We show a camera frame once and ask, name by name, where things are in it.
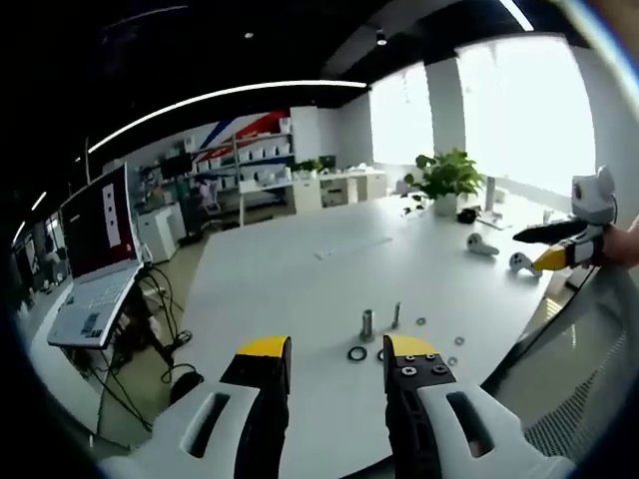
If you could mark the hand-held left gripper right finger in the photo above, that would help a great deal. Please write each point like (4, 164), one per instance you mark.
(449, 424)

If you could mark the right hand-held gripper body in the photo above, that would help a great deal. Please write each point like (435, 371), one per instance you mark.
(594, 199)

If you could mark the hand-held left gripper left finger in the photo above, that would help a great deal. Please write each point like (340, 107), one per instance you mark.
(209, 424)

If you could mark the metal threaded stud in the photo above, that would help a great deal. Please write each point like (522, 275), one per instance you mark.
(397, 315)

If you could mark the person's right hand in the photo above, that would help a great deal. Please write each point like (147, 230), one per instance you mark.
(624, 242)

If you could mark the white handheld controller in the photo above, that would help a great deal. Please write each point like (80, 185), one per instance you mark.
(519, 262)
(479, 243)

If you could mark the small black device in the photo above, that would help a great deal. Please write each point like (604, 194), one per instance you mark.
(466, 216)

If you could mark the grey mesh chair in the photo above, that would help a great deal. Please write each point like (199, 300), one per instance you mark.
(589, 349)

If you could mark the green potted plant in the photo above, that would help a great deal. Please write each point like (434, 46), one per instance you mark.
(449, 174)

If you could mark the metal cylinder sleeve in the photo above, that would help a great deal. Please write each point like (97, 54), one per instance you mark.
(368, 324)

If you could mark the white small cabinet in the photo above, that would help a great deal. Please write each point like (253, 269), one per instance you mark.
(162, 232)

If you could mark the white low cabinet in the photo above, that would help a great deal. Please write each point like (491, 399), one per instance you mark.
(339, 189)

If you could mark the white open laptop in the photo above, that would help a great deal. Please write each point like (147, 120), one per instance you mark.
(100, 239)

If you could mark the storage shelf with white boxes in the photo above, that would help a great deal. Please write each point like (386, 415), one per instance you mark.
(249, 164)

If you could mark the long ceiling light strip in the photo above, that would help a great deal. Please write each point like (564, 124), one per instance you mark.
(199, 100)

